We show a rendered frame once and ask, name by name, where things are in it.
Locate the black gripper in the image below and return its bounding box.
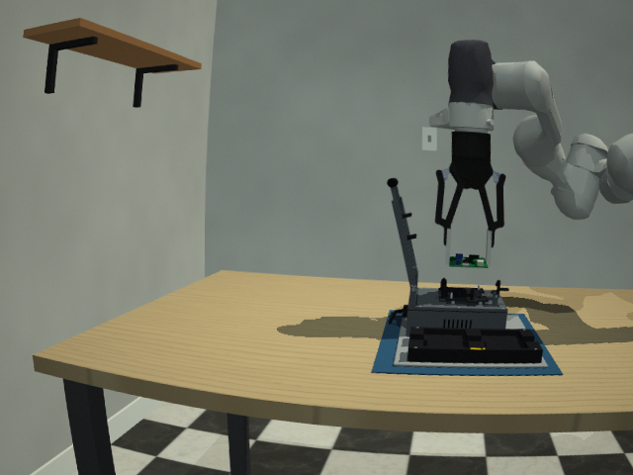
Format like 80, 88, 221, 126
435, 132, 505, 266

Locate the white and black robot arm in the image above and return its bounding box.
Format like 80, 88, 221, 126
429, 40, 633, 220

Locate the green circuit board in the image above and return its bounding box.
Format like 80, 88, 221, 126
449, 253, 488, 268

